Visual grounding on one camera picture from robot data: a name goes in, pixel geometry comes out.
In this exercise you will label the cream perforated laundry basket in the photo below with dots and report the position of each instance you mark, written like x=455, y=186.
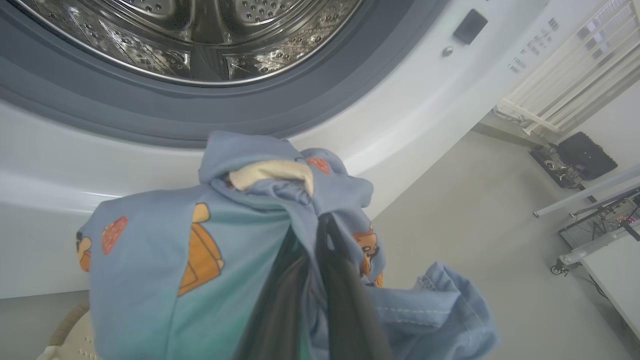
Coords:
x=75, y=340

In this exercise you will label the black square door latch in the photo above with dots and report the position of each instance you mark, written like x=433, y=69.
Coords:
x=470, y=26

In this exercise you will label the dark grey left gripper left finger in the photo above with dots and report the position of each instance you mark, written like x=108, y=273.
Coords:
x=280, y=310

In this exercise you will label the black equipment on floor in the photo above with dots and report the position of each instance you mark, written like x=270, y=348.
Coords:
x=585, y=157

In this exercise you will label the white table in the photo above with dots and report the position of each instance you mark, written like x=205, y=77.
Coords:
x=617, y=280

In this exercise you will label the blue cartoon print clothing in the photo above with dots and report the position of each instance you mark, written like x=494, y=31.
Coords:
x=150, y=300

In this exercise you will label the grey wheeled equipment stand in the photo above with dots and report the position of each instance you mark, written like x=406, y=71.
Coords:
x=600, y=225

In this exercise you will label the white front-load washing machine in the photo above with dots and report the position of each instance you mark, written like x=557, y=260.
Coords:
x=50, y=175

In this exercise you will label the white metal railing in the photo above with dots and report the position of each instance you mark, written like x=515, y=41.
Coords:
x=575, y=75

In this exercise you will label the grey rubber door gasket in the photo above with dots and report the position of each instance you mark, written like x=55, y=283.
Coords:
x=200, y=115

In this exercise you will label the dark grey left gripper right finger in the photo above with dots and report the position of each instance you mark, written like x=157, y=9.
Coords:
x=350, y=320

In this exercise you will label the stainless steel washer drum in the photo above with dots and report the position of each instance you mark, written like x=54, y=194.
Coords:
x=150, y=50

